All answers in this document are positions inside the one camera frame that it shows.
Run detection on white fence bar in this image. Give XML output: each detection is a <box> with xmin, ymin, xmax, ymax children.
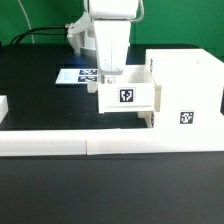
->
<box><xmin>0</xmin><ymin>130</ymin><xmax>87</xmax><ymax>157</ymax></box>
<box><xmin>86</xmin><ymin>128</ymin><xmax>224</xmax><ymax>155</ymax></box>
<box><xmin>0</xmin><ymin>95</ymin><xmax>8</xmax><ymax>123</ymax></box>

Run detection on white marker tag sheet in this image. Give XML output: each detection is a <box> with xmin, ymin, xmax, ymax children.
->
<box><xmin>56</xmin><ymin>69</ymin><xmax>98</xmax><ymax>85</ymax></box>

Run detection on white front fence bar right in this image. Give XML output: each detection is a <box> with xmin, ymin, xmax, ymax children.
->
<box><xmin>86</xmin><ymin>128</ymin><xmax>224</xmax><ymax>155</ymax></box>

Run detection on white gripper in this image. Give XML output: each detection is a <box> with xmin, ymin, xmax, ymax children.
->
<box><xmin>88</xmin><ymin>0</ymin><xmax>138</xmax><ymax>84</ymax></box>

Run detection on white drawer cabinet frame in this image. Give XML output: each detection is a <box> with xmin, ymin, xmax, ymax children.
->
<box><xmin>145</xmin><ymin>49</ymin><xmax>224</xmax><ymax>130</ymax></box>

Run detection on white front fence bar left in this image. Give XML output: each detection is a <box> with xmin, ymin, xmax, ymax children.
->
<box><xmin>0</xmin><ymin>130</ymin><xmax>87</xmax><ymax>157</ymax></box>

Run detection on white drawer box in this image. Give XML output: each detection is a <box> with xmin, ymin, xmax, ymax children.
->
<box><xmin>87</xmin><ymin>65</ymin><xmax>156</xmax><ymax>113</ymax></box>
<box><xmin>137</xmin><ymin>112</ymin><xmax>154</xmax><ymax>128</ymax></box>

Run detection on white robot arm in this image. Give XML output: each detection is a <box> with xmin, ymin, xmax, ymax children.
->
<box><xmin>67</xmin><ymin>0</ymin><xmax>144</xmax><ymax>84</ymax></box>

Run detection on black cables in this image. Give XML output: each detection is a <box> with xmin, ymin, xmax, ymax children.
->
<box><xmin>9</xmin><ymin>23</ymin><xmax>74</xmax><ymax>46</ymax></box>

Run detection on white front drawer box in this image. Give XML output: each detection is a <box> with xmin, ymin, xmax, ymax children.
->
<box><xmin>137</xmin><ymin>112</ymin><xmax>154</xmax><ymax>128</ymax></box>

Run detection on white cable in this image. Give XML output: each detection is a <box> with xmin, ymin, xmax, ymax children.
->
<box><xmin>17</xmin><ymin>0</ymin><xmax>36</xmax><ymax>45</ymax></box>

